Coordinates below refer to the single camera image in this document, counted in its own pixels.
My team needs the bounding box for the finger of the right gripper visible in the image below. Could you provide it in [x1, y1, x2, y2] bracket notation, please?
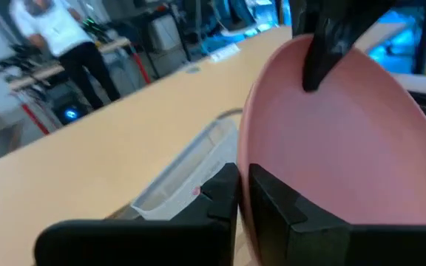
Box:
[289, 0, 397, 93]

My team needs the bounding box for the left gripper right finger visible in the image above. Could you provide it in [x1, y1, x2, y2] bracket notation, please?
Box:
[248, 163, 426, 266]

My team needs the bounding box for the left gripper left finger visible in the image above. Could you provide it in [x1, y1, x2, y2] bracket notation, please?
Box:
[33, 162, 240, 266]

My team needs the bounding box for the orange round plate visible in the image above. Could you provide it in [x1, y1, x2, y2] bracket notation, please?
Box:
[237, 33, 426, 266]

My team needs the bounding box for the clear plastic utensil holder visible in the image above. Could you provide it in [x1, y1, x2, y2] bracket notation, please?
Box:
[131, 117, 240, 222]

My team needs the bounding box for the white power outlet strip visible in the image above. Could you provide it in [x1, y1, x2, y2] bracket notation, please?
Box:
[209, 43, 242, 63]

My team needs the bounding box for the black device with blue light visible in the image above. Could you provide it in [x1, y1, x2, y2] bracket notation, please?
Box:
[50, 95, 90, 126]

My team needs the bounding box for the grey white cabinet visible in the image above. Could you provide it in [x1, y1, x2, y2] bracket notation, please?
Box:
[148, 14, 189, 62]

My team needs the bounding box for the workbench with red legs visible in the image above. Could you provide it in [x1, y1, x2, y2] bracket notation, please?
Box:
[7, 36, 153, 136]

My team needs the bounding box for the person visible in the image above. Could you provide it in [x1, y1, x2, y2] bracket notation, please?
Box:
[8, 0, 122, 111]

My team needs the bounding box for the white wire dish rack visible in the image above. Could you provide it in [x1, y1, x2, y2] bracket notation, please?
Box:
[105, 107, 244, 222]

